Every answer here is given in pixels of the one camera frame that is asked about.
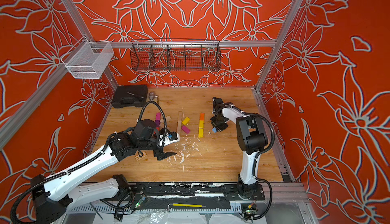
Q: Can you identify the yellow block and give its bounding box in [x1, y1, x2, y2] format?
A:
[182, 117, 190, 125]
[199, 120, 204, 129]
[198, 128, 204, 138]

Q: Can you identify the printed wooden block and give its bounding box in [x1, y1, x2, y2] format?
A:
[135, 152, 147, 161]

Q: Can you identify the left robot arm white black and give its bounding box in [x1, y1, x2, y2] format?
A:
[10, 108, 180, 224]

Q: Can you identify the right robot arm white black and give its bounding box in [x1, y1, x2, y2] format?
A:
[210, 97, 275, 199]

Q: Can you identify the yellow pencil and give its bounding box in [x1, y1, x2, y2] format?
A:
[172, 203, 204, 208]

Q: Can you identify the black plastic tool case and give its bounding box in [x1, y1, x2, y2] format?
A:
[111, 85, 148, 108]

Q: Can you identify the yellow black screwdriver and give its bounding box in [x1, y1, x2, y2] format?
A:
[91, 205, 103, 220]

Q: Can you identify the white mesh basket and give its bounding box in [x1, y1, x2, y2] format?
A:
[60, 36, 114, 80]

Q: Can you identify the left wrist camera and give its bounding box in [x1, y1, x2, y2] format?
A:
[160, 132, 180, 145]

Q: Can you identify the black wire basket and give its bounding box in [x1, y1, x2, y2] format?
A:
[130, 39, 222, 72]

